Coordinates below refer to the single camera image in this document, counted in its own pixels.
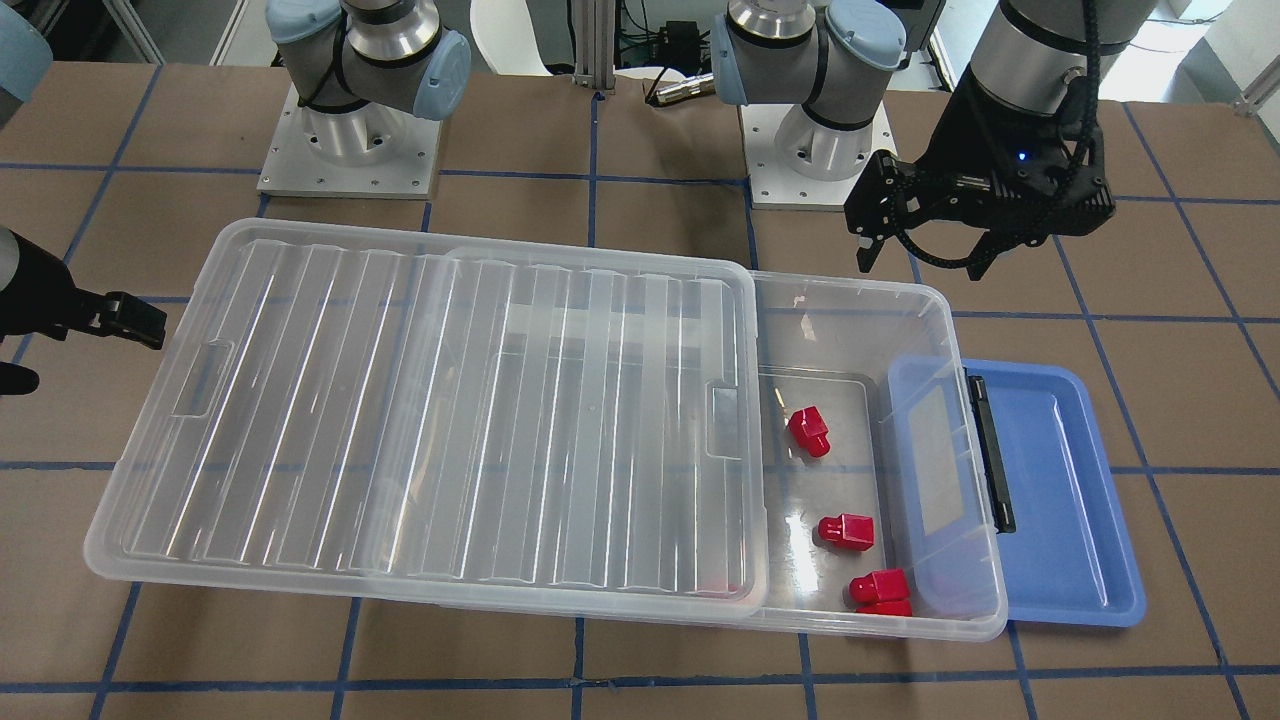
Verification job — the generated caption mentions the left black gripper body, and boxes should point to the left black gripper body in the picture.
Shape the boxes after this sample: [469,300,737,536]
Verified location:
[915,76,1116,236]

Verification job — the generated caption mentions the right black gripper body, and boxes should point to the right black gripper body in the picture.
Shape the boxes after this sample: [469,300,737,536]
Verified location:
[1,228,101,341]

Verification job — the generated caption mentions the clear plastic box lid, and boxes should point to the clear plastic box lid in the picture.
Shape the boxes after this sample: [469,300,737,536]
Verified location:
[83,219,768,623]

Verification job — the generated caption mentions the red block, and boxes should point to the red block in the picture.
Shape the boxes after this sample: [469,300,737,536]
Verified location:
[786,405,832,457]
[815,512,876,552]
[847,568,914,618]

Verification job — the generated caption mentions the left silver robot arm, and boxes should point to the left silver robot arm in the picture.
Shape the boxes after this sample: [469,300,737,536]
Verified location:
[707,1,1156,281]

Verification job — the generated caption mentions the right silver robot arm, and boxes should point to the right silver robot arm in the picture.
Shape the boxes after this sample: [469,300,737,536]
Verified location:
[1,1,471,350]

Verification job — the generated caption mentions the black box latch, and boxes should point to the black box latch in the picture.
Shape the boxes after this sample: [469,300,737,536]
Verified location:
[965,372,1018,534]

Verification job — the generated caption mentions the clear plastic storage box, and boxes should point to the clear plastic storage box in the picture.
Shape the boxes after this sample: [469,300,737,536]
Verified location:
[742,272,1009,642]

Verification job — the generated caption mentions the blue plastic tray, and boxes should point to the blue plastic tray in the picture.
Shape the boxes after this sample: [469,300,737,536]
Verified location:
[964,359,1147,628]

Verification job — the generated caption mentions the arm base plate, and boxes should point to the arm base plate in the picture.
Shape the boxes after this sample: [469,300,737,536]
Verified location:
[740,104,896,211]
[257,87,444,200]

